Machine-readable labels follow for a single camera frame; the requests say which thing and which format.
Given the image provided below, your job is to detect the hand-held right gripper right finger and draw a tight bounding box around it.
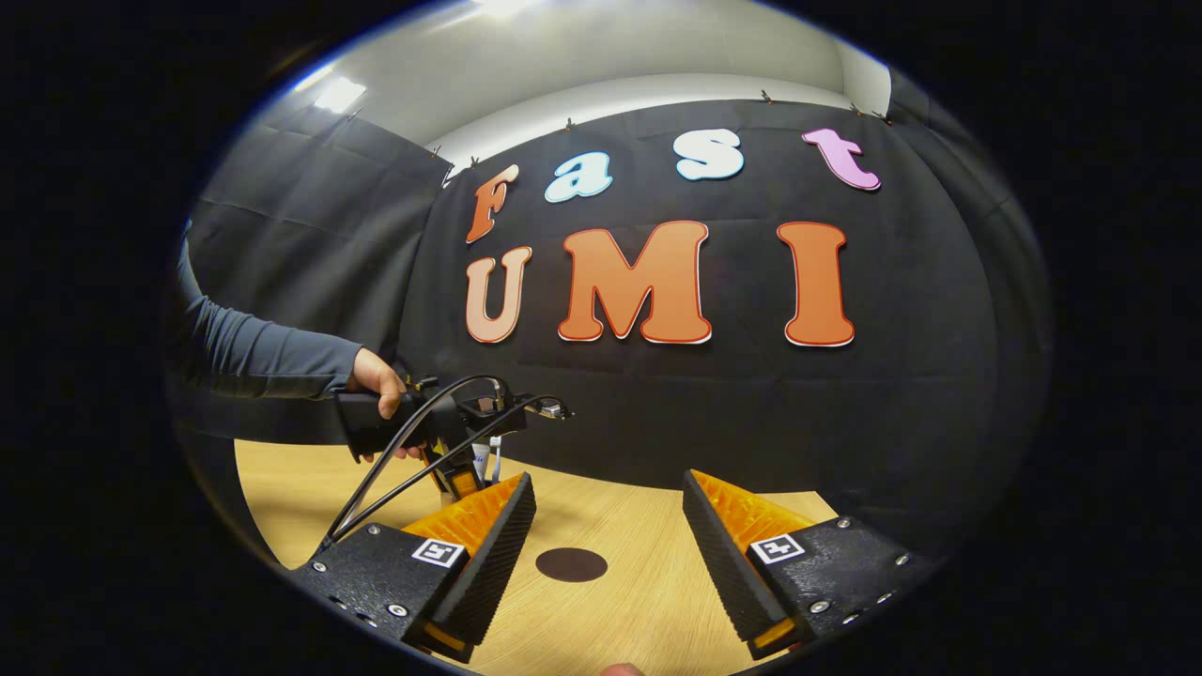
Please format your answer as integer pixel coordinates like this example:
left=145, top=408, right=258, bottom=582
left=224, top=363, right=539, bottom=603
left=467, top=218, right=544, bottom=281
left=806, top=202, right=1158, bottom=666
left=683, top=469, right=940, bottom=661

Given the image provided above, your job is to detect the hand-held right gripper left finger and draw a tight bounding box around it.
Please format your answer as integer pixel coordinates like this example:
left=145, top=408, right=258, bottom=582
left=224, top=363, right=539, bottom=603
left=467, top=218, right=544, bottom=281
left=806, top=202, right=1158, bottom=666
left=286, top=471, right=538, bottom=663

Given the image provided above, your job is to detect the dark brown round coaster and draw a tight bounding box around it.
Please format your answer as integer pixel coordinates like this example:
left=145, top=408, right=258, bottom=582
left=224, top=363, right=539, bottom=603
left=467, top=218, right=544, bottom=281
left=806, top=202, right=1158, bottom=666
left=535, top=547, right=609, bottom=584

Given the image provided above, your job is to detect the wooden desktop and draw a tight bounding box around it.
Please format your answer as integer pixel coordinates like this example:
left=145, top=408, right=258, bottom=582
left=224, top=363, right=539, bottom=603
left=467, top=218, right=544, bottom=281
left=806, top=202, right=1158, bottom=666
left=233, top=439, right=840, bottom=676

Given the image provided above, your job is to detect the black backdrop cloth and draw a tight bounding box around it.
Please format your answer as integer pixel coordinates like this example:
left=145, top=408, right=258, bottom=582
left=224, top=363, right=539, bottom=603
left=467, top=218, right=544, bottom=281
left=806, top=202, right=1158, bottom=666
left=169, top=99, right=1053, bottom=564

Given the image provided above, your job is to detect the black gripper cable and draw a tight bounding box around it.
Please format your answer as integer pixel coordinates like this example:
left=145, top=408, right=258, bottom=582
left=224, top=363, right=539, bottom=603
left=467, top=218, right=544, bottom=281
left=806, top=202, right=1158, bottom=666
left=324, top=394, right=564, bottom=550
left=319, top=374, right=516, bottom=555

